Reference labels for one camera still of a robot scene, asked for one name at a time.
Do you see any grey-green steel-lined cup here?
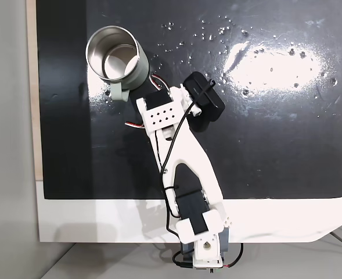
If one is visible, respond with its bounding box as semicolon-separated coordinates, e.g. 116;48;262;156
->
85;25;150;102

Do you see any black glossy mat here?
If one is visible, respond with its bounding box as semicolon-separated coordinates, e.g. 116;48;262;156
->
35;0;342;201

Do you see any white underlay sheet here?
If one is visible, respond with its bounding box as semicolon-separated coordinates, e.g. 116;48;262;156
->
34;179;342;244

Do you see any light wooden board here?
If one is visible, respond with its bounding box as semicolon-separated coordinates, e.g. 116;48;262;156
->
26;0;45;181

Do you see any black camera cable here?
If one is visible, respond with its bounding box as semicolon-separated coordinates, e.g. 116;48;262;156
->
160;78;217;242

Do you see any red white servo wire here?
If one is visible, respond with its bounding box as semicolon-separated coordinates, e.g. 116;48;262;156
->
147;74;172;94
124;120;145;130

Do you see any black oval camera box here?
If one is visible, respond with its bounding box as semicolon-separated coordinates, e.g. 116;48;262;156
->
182;71;226;134

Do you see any black power cable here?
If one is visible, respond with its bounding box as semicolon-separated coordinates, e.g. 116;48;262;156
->
171;241;244;270

